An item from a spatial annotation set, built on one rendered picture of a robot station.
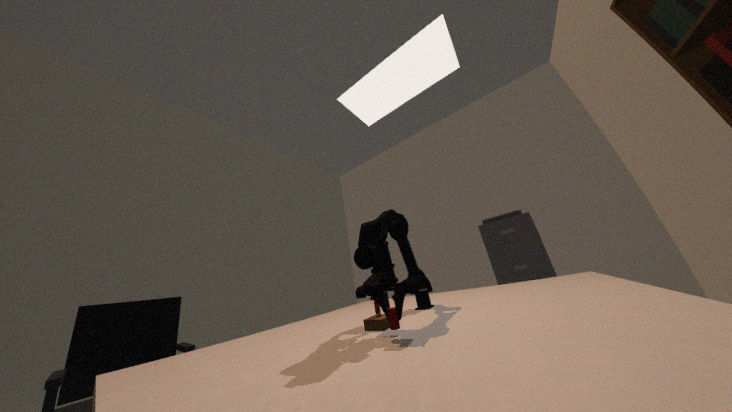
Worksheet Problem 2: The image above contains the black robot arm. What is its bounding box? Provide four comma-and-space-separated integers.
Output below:
354, 209, 434, 310

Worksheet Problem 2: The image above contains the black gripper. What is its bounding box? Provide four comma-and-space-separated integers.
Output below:
355, 261, 423, 320

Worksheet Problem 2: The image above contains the brown wooden block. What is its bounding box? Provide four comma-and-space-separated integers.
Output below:
363, 314, 390, 331

